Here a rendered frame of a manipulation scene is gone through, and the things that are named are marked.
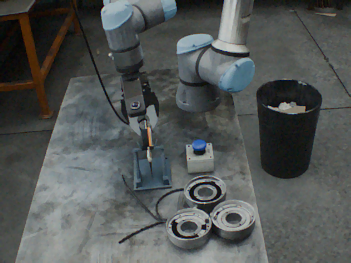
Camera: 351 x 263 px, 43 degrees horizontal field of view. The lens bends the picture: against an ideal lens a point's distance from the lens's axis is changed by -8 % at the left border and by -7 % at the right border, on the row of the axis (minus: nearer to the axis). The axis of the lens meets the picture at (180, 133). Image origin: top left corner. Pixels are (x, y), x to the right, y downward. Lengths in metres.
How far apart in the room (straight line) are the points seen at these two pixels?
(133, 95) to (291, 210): 1.37
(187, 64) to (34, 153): 1.63
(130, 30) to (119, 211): 0.45
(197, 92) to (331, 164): 1.28
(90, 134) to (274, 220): 1.10
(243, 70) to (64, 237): 0.69
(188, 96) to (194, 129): 0.13
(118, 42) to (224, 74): 0.38
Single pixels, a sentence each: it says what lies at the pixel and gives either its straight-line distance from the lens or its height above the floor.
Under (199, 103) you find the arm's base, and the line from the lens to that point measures 1.54.
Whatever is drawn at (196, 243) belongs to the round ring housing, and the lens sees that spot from 1.09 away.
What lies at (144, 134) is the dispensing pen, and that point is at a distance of 1.24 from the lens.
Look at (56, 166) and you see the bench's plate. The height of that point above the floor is 0.80.
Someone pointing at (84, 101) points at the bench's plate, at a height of 0.80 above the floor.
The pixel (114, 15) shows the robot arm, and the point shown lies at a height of 1.27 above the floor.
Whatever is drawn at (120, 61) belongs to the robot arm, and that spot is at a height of 1.14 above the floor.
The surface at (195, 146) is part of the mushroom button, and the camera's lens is 1.28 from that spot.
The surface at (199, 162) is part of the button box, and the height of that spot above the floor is 0.84.
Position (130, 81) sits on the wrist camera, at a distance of 1.17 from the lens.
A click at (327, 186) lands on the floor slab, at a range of 2.50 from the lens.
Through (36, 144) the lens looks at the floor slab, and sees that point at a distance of 3.01.
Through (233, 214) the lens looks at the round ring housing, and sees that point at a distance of 1.15.
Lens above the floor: 1.64
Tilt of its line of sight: 35 degrees down
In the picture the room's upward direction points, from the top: 5 degrees counter-clockwise
